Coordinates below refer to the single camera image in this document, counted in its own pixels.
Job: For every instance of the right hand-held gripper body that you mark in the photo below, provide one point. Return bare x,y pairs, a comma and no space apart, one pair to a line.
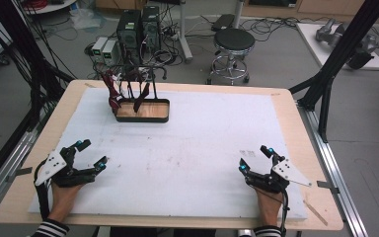
288,173

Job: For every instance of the black flat adapter box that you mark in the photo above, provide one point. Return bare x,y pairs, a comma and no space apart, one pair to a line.
223,22

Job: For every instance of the black round stool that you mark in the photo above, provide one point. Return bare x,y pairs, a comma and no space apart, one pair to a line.
234,41

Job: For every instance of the slim black computer tower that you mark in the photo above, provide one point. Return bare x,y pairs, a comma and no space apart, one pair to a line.
151,28

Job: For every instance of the person's right hand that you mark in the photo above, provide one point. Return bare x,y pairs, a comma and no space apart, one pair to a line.
270,207

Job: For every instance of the white floor board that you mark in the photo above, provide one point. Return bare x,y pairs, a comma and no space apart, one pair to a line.
312,42

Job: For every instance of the white foam mat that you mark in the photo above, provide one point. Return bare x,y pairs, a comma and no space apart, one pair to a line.
194,154

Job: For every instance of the aluminium rail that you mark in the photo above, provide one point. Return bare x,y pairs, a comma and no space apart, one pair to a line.
10,168
335,177

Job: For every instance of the grey table leg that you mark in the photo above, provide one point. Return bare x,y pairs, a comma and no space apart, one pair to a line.
185,36

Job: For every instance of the computer towers on floor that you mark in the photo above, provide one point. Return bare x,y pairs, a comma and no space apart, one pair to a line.
164,56

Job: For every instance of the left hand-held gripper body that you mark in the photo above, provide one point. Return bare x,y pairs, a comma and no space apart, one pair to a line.
57,168

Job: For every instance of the white power supply box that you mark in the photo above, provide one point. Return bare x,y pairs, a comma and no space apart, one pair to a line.
110,52
99,47

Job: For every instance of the large black computer tower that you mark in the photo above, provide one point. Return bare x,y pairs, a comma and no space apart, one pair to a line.
129,33

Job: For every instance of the black metal frame stand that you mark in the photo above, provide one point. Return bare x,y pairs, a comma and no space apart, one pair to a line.
342,52
23,49

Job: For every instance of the thin wooden stick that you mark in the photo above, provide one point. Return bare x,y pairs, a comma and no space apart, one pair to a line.
316,213

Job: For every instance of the black rack with wooden base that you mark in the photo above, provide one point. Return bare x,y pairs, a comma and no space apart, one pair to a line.
148,112

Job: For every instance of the clear plastic bag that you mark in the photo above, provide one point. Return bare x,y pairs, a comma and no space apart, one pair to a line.
87,18

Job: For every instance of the small dark red bow tie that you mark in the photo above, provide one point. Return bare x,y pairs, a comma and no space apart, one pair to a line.
141,98

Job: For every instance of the round white table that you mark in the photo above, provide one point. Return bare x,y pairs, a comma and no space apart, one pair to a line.
49,6

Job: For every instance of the person's left hand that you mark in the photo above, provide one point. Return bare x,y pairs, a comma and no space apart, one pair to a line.
62,200

